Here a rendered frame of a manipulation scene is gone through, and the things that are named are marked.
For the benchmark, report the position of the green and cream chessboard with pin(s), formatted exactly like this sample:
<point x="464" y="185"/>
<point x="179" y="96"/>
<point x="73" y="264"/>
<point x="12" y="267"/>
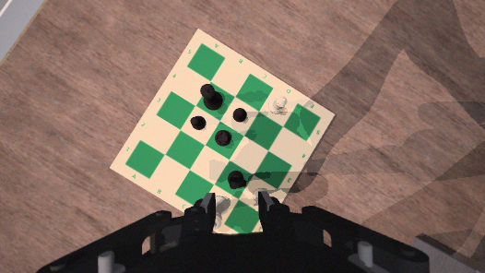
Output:
<point x="179" y="164"/>

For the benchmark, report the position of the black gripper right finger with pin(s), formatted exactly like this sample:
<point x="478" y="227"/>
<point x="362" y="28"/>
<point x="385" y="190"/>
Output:
<point x="366" y="248"/>

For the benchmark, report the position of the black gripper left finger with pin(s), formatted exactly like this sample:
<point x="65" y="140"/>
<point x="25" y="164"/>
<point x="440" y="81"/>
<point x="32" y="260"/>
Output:
<point x="122" y="249"/>

